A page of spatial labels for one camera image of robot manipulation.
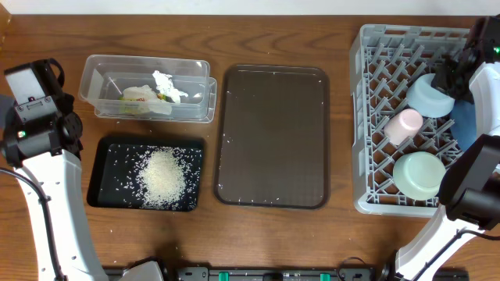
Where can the white rice pile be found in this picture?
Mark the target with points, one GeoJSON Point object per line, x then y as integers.
{"type": "Point", "coordinates": [151, 177]}

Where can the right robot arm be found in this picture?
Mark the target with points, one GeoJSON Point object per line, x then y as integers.
{"type": "Point", "coordinates": [468, 193]}

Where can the yellow green snack wrapper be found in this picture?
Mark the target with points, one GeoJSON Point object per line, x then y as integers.
{"type": "Point", "coordinates": [159, 97]}

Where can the mint green bowl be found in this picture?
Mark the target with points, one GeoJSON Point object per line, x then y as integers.
{"type": "Point", "coordinates": [418, 175]}

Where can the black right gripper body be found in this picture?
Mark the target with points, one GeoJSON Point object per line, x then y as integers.
{"type": "Point", "coordinates": [448, 80]}

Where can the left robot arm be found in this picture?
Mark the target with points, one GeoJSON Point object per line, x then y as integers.
{"type": "Point", "coordinates": [52, 187]}

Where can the grey dishwasher rack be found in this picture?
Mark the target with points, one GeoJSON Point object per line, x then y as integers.
{"type": "Point", "coordinates": [385, 61]}

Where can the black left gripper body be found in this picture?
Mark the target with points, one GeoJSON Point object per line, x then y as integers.
{"type": "Point", "coordinates": [67, 108]}

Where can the clear plastic bin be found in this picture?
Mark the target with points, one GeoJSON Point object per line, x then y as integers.
{"type": "Point", "coordinates": [106, 76]}

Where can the brown serving tray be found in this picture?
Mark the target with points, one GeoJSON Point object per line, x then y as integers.
{"type": "Point", "coordinates": [274, 145]}

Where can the pink plastic cup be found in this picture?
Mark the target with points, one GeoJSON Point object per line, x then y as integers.
{"type": "Point", "coordinates": [405, 124]}

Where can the black tray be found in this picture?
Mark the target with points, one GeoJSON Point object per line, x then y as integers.
{"type": "Point", "coordinates": [102, 150]}

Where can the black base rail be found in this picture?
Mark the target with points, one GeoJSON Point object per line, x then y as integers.
{"type": "Point", "coordinates": [205, 274]}

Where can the light blue small bowl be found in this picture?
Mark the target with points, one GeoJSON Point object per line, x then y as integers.
{"type": "Point", "coordinates": [428, 101]}

